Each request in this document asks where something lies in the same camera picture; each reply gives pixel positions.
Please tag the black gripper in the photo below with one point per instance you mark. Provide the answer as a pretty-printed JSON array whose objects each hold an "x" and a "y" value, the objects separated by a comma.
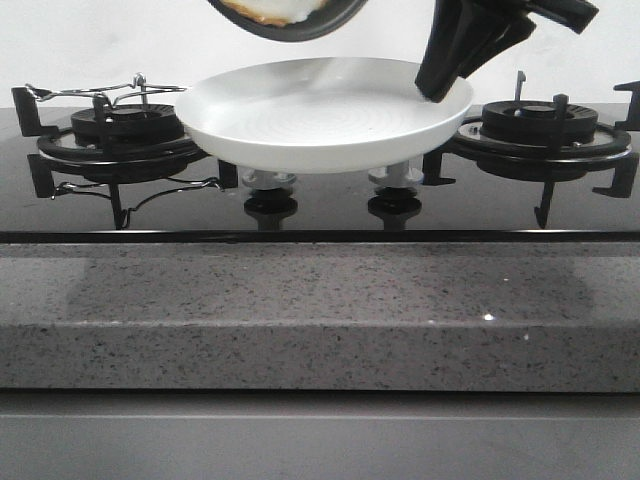
[{"x": 465, "y": 35}]

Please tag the black frying pan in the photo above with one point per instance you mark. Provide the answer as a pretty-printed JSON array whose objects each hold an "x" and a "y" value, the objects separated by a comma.
[{"x": 318, "y": 24}]

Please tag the white round plate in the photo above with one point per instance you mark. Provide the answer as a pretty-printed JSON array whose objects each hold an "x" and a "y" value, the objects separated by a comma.
[{"x": 320, "y": 115}]

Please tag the white fried egg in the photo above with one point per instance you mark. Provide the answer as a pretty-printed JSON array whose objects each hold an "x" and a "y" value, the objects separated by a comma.
[{"x": 275, "y": 12}]

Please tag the black right gas burner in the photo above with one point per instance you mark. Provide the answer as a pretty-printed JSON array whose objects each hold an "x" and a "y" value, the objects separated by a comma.
[{"x": 531, "y": 122}]

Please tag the black gas burner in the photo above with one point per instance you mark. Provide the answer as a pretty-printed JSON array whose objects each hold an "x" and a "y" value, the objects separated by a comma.
[
  {"x": 134, "y": 124},
  {"x": 531, "y": 122}
]

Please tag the silver right stove knob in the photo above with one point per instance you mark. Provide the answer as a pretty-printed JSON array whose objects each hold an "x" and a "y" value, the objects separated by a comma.
[{"x": 398, "y": 176}]

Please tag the silver stove knob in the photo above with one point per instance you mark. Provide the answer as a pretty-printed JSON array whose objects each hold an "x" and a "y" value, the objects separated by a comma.
[
  {"x": 398, "y": 176},
  {"x": 267, "y": 180}
]

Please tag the black right pan support grate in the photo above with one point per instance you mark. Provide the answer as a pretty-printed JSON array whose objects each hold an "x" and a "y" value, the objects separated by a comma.
[{"x": 610, "y": 149}]

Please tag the black pan support grate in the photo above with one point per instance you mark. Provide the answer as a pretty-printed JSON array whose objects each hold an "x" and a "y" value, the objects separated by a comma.
[
  {"x": 610, "y": 149},
  {"x": 61, "y": 166}
]

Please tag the black glass gas cooktop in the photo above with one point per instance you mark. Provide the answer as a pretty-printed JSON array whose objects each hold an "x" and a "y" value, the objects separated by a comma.
[{"x": 461, "y": 200}]

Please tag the silver left stove knob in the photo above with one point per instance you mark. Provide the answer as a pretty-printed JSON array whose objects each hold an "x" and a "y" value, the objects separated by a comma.
[{"x": 267, "y": 180}]

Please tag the black left gas burner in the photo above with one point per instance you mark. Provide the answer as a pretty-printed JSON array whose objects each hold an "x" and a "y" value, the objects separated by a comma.
[{"x": 134, "y": 124}]

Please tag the black left pan support grate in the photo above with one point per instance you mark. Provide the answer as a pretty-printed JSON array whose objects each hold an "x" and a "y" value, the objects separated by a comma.
[{"x": 61, "y": 166}]

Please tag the grey cabinet drawer front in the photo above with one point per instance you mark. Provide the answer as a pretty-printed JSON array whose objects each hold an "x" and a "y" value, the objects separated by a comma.
[{"x": 89, "y": 435}]

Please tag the chrome wire pan stand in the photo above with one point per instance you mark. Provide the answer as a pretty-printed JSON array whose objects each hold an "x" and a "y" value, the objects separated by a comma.
[{"x": 137, "y": 87}]

